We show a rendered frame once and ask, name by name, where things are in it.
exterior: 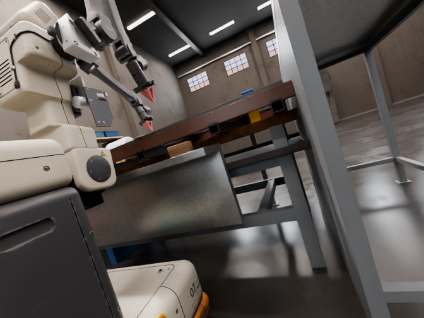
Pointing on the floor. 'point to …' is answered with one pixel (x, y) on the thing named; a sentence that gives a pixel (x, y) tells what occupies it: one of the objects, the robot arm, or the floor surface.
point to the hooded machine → (118, 142)
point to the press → (329, 93)
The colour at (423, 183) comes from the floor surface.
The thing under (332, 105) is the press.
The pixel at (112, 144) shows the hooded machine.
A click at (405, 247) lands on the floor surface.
